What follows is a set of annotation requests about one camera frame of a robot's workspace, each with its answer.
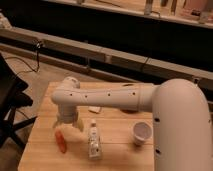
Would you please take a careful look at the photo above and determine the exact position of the long metal rail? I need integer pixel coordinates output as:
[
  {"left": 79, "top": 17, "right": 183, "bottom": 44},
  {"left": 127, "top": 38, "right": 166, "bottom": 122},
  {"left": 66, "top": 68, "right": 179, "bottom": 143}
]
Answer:
[{"left": 0, "top": 28, "right": 213, "bottom": 88}]

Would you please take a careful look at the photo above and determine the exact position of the black office chair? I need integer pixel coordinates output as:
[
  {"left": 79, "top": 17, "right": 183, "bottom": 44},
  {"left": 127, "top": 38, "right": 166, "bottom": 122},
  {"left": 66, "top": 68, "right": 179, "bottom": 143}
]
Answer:
[{"left": 0, "top": 53, "right": 36, "bottom": 149}]

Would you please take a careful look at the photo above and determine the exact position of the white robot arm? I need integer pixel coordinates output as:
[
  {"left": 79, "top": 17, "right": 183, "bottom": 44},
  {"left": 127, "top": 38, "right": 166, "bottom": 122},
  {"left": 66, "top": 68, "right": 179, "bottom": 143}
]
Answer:
[{"left": 51, "top": 77, "right": 213, "bottom": 171}]

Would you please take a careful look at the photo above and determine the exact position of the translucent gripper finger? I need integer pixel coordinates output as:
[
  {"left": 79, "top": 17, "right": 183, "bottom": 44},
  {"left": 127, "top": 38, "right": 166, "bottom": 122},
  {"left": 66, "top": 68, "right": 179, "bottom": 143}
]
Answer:
[
  {"left": 52, "top": 120, "right": 62, "bottom": 130},
  {"left": 74, "top": 118, "right": 84, "bottom": 132}
]

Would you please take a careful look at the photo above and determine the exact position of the green ceramic bowl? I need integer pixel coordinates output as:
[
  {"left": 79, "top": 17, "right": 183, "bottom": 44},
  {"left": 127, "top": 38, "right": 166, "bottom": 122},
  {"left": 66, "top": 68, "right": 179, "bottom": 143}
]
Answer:
[{"left": 120, "top": 83, "right": 138, "bottom": 114}]

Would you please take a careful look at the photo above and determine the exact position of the white sponge block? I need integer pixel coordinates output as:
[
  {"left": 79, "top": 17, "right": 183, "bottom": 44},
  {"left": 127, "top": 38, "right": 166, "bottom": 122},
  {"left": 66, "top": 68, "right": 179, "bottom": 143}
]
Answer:
[{"left": 88, "top": 106, "right": 102, "bottom": 114}]

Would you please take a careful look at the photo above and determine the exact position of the black floor cable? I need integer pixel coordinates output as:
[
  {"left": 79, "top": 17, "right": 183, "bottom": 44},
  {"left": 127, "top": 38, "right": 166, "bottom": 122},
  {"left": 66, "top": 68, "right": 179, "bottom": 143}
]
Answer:
[{"left": 4, "top": 39, "right": 45, "bottom": 76}]

